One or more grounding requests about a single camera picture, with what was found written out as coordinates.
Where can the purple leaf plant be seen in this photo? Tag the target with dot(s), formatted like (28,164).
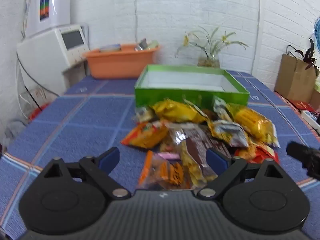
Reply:
(310,53)

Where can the pink candy wrapper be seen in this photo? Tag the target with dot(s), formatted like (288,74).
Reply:
(168,155)

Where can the orange snack packet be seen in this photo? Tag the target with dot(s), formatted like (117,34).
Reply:
(145,135)

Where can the red flat box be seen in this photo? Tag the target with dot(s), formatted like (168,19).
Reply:
(303,105)

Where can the green cardboard box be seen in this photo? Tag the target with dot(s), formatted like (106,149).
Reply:
(190,93)

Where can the yellow corn print snack packet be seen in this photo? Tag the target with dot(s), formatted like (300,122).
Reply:
(252,121)

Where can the brown paper bag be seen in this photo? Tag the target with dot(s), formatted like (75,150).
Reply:
(293,78)

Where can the orange plastic basin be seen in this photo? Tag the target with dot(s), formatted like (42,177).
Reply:
(120,61)

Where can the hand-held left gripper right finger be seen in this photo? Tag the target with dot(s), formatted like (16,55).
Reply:
(215,159)

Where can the white machine with screen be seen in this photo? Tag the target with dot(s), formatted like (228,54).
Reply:
(52,52)

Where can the plant in glass vase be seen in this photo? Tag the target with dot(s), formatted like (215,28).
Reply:
(208,51)

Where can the clear packet with orange stripes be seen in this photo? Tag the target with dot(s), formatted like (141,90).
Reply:
(160,171)

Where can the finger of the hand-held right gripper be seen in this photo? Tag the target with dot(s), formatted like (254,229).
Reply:
(303,153)

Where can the silver and yellow snack packet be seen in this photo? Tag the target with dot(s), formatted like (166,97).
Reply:
(228,131)

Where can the white box with colour label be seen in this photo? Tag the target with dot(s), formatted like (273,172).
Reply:
(50,7)

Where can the red snack packet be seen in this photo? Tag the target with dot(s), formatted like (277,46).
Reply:
(250,153)

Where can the blue checked tablecloth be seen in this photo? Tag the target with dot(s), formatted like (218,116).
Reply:
(75,120)

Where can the brown chocolate bar packet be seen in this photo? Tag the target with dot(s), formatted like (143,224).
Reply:
(200,146)

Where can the white and green snack packet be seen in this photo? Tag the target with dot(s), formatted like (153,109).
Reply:
(221,107)

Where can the white power strip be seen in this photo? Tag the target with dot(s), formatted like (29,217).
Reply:
(310,118)

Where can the small silver snack packet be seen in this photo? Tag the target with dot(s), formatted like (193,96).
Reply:
(143,113)

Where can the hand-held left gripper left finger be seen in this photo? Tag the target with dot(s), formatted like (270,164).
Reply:
(110,158)

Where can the blue fan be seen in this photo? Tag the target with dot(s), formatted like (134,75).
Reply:
(317,31)

